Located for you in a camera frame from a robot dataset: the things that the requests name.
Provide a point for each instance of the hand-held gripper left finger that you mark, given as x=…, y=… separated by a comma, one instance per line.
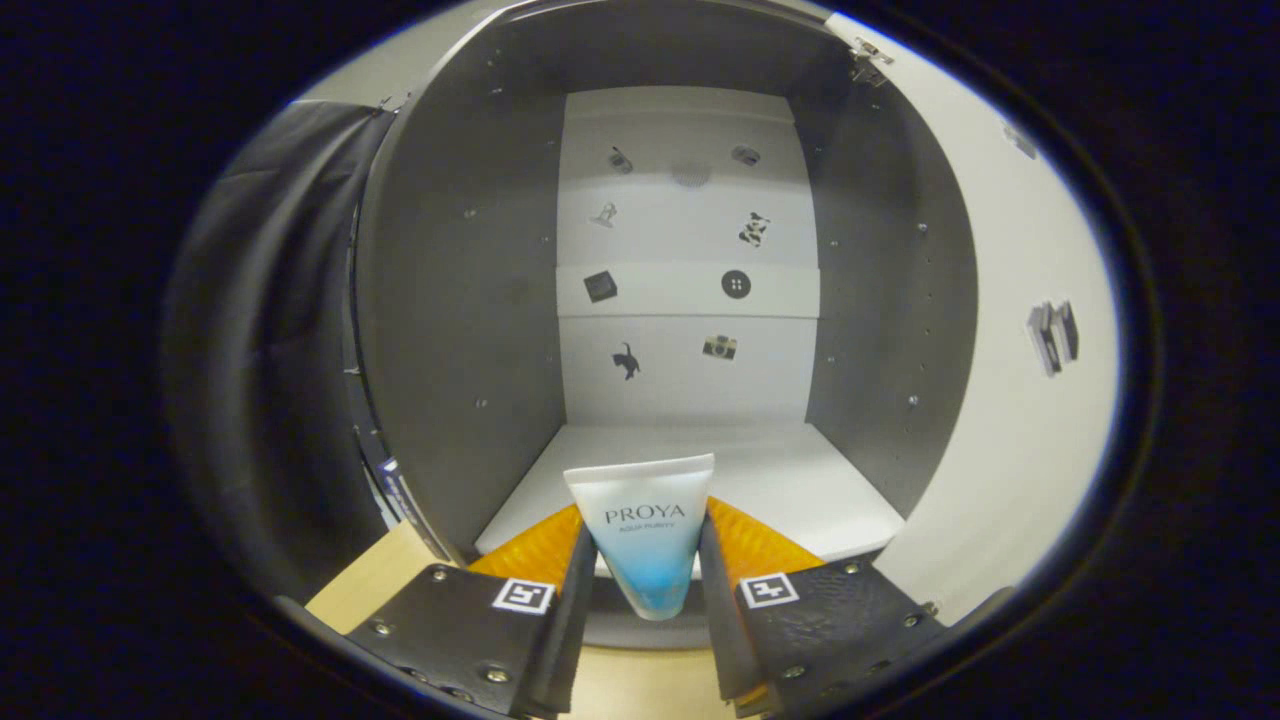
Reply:
x=565, y=640

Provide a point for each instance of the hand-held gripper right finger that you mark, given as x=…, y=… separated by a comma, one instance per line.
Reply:
x=722, y=630

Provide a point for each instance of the white blue cosmetic tube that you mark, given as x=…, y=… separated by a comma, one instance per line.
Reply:
x=645, y=540

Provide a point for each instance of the grey cabinet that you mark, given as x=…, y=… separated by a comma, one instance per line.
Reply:
x=460, y=350

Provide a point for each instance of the black backdrop cloth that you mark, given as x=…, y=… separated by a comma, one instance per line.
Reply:
x=260, y=350

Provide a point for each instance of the metal door hinge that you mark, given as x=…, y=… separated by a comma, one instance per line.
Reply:
x=868, y=58

